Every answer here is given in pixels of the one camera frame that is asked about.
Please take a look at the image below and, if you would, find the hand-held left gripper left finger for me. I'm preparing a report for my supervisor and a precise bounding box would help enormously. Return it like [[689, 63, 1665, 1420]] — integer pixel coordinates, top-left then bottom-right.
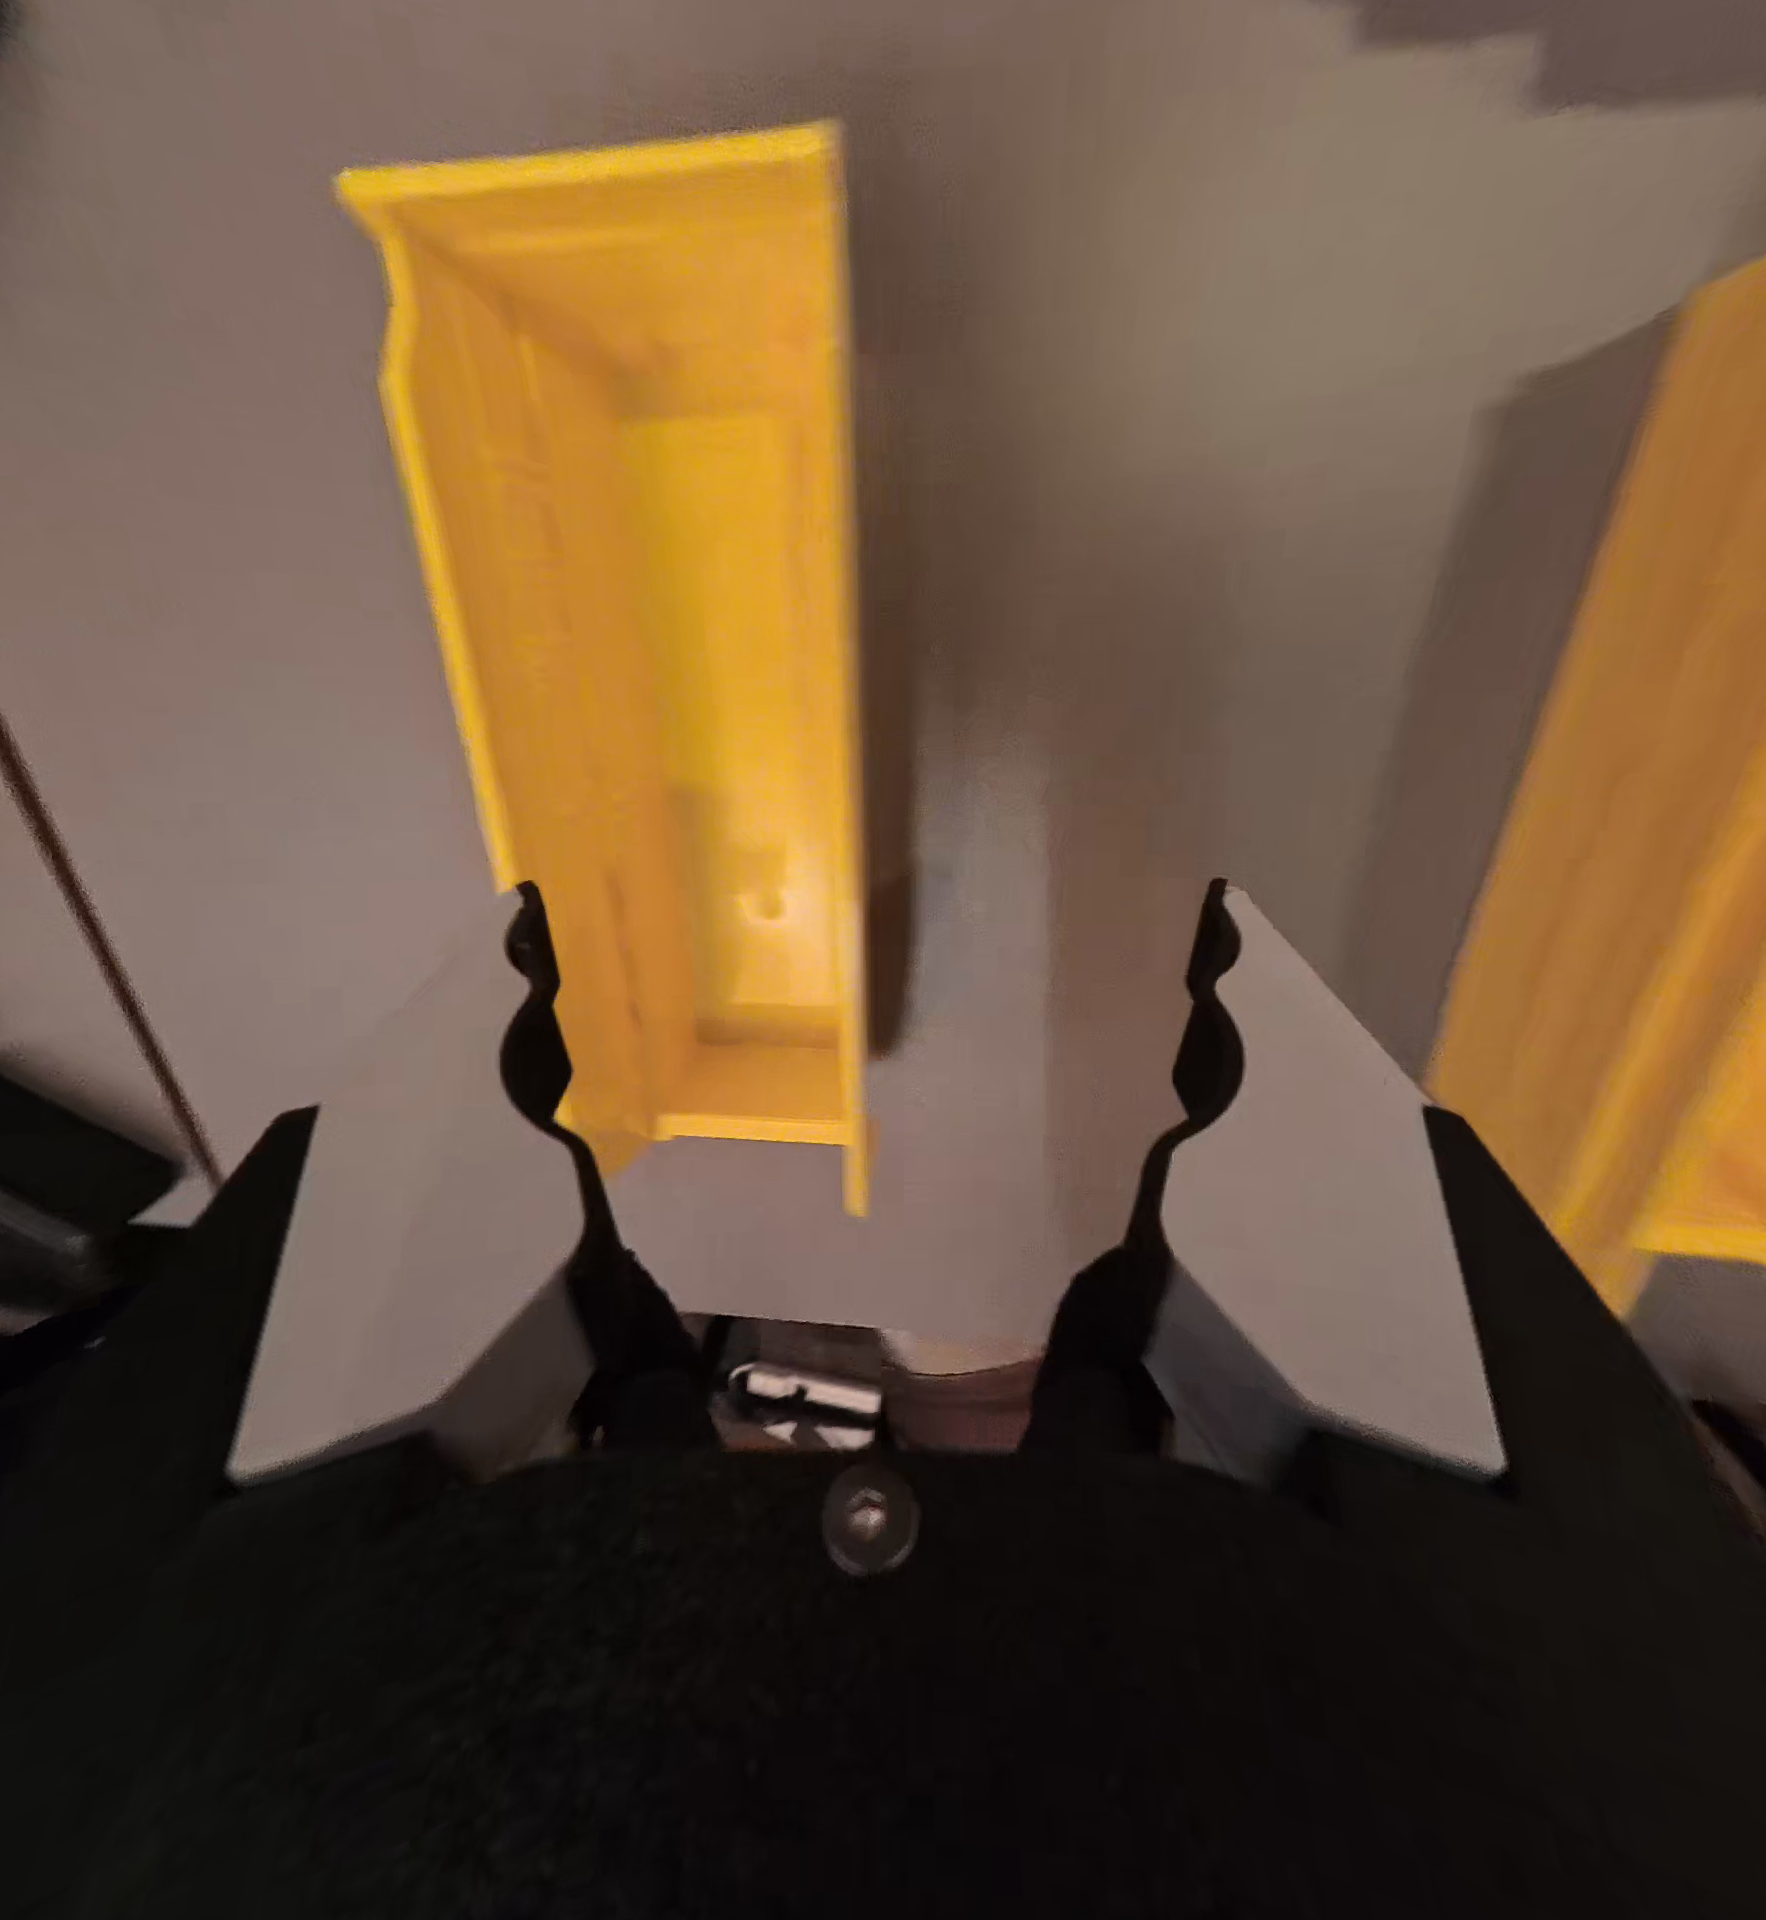
[[233, 878, 633, 1479]]

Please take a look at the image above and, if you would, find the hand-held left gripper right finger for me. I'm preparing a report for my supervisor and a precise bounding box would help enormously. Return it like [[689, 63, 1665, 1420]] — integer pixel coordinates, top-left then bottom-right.
[[1086, 878, 1508, 1479]]

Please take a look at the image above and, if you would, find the yellow plastic storage bin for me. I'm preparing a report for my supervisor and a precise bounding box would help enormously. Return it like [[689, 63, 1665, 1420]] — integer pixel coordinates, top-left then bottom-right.
[[1424, 208, 1766, 1318], [336, 120, 871, 1223]]

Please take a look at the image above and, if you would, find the grey desk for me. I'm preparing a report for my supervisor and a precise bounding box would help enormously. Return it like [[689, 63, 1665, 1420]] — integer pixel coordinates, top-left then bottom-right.
[[0, 0, 1766, 1415]]

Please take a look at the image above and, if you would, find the black office chair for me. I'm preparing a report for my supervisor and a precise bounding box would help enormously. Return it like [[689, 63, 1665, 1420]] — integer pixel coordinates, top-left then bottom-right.
[[0, 960, 212, 1352]]

